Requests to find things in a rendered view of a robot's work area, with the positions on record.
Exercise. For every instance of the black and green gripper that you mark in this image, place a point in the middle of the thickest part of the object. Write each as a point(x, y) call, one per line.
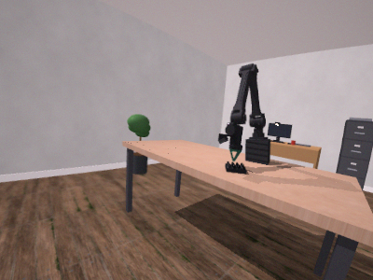
point(237, 148)

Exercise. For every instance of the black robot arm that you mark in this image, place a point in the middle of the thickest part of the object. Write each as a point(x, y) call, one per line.
point(249, 78)

